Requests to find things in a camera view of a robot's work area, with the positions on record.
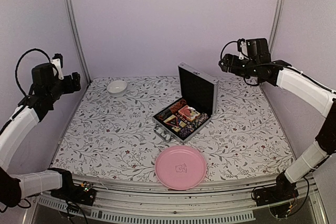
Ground right aluminium frame post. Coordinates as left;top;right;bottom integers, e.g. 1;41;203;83
269;0;285;52

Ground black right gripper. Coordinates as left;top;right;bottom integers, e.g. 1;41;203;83
218;54;259;79

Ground aluminium poker chip case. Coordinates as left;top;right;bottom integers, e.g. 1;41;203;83
152;63;218;144

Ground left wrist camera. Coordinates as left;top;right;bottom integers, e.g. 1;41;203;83
50;53;64;80

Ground white ceramic bowl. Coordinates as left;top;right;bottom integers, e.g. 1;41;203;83
107;80;128;98

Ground pink plastic plate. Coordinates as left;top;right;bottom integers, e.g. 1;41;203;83
154;145;207;190

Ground upper row of poker chips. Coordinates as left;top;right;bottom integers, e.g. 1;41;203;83
157;99;187;120

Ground red playing card deck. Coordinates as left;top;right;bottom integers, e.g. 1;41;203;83
178;105;200;122

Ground left aluminium frame post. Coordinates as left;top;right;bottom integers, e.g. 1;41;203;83
64;0;92;84

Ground row of poker chips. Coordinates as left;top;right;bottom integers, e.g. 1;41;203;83
178;113;209;139
157;99;187;120

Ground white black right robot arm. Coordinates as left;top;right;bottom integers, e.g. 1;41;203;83
218;38;335;201

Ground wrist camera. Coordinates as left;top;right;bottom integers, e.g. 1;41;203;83
50;53;64;80
237;38;248;60

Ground lower row of poker chips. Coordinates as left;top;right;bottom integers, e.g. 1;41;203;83
178;113;209;139

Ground black triangular card box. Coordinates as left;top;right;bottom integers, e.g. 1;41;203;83
164;115;180;127

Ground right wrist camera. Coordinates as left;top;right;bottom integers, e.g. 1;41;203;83
237;38;248;60

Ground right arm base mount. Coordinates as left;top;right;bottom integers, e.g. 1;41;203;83
251;183;299;206

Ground front aluminium rail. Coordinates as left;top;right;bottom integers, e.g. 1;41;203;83
30;175;328;223

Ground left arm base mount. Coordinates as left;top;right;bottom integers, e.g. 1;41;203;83
50;182;97;206

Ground aluminium frame post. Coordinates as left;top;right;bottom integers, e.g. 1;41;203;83
64;0;92;84
269;0;285;52

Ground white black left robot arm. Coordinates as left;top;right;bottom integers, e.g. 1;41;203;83
1;60;81;207

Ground blue playing card deck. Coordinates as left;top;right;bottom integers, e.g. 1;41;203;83
163;115;187;132

